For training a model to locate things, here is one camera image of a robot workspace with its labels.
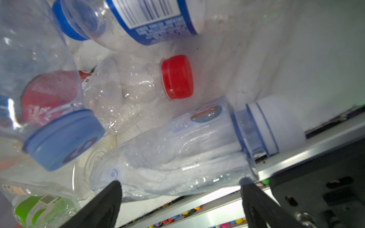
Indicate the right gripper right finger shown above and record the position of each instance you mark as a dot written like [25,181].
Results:
[261,211]

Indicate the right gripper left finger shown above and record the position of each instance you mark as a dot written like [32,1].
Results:
[101,212]

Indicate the clear bottle white cap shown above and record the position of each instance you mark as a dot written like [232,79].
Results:
[209,148]

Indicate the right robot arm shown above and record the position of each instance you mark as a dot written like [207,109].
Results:
[325,192]

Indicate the green soda bottle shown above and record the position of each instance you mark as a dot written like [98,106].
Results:
[43,211]

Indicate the purple label large bottle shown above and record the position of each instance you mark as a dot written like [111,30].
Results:
[41,90]

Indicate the red label bottle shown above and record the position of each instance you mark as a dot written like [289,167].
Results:
[123,91]

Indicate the small blue label bottle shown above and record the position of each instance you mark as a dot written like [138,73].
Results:
[113,23]

